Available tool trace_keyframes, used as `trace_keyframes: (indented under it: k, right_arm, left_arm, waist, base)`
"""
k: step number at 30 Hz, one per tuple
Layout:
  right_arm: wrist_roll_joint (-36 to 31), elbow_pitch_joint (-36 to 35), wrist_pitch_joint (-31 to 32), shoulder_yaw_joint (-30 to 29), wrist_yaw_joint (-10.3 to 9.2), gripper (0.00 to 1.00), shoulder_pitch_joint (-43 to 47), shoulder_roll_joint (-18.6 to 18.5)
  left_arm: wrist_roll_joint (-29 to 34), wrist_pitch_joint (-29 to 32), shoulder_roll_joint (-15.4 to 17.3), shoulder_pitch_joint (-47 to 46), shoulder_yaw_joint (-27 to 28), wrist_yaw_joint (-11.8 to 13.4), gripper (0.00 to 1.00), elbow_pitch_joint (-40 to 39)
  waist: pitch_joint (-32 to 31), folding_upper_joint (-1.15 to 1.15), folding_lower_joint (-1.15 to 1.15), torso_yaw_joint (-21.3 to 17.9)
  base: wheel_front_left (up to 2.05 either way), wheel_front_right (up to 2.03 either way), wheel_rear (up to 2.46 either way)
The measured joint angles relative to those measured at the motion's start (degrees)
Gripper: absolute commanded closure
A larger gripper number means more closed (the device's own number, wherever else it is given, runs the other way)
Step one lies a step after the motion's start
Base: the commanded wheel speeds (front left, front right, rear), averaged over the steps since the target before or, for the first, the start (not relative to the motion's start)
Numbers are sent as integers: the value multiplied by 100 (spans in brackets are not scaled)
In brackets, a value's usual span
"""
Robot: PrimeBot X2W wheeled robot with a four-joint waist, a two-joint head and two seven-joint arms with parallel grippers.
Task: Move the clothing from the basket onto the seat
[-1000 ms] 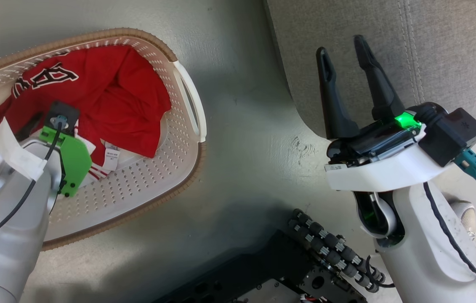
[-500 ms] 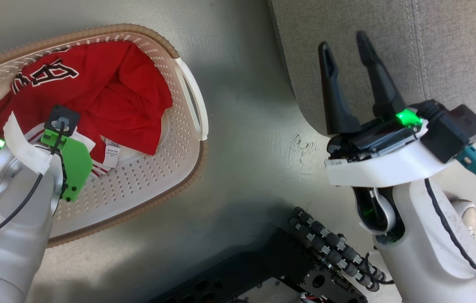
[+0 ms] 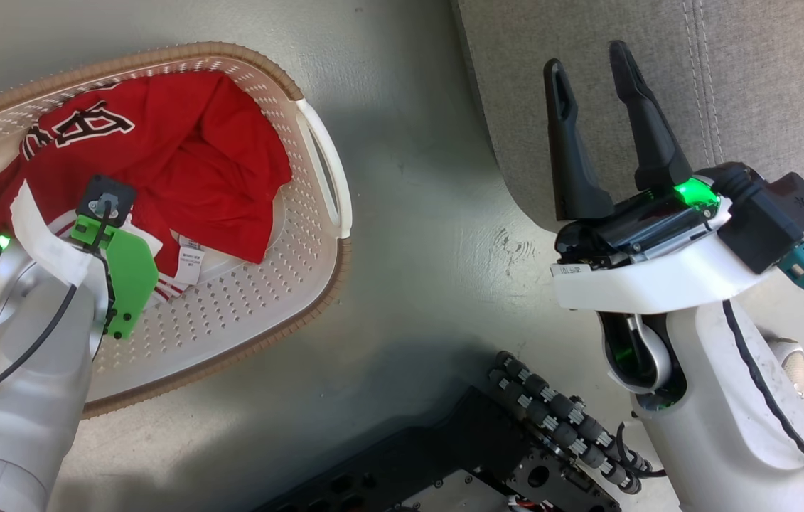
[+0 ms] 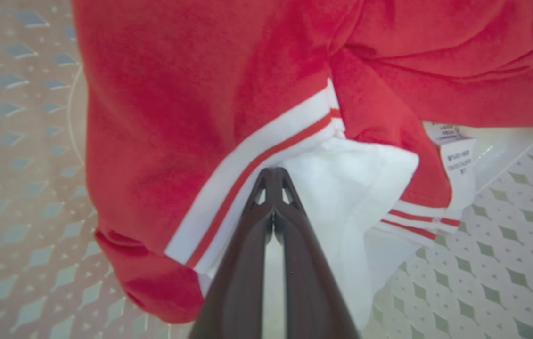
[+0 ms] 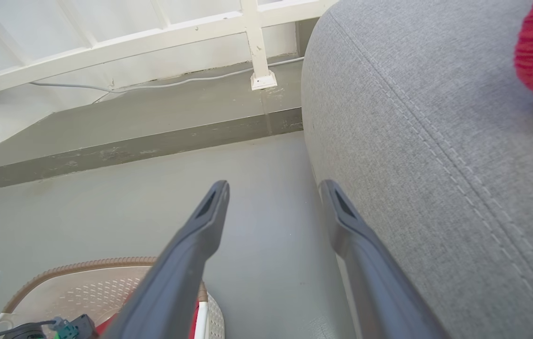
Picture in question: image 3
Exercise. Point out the grey fabric sofa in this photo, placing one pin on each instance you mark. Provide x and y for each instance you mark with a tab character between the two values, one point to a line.
622	28

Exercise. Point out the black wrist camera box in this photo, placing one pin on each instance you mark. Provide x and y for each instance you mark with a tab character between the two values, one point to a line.
778	220
119	192

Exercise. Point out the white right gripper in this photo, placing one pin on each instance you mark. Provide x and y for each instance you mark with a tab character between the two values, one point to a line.
657	284

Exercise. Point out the red jersey with white trim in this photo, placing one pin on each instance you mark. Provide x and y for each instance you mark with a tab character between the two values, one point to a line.
217	156

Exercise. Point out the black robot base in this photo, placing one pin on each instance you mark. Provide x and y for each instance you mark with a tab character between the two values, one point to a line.
458	455

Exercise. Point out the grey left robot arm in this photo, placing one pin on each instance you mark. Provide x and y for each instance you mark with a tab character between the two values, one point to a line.
11	427

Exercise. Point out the cream perforated laundry basket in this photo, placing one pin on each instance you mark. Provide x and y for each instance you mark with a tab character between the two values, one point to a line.
259	299

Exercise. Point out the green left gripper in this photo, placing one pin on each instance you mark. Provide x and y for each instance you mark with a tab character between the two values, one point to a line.
128	277

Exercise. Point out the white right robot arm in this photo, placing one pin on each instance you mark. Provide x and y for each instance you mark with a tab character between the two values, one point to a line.
714	427

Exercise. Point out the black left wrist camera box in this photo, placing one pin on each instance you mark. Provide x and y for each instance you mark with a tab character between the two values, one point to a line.
119	192

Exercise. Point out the beige rounded object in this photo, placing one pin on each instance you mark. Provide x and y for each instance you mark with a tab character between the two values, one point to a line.
791	363

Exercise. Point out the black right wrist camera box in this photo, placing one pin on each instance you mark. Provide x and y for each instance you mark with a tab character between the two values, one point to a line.
778	220

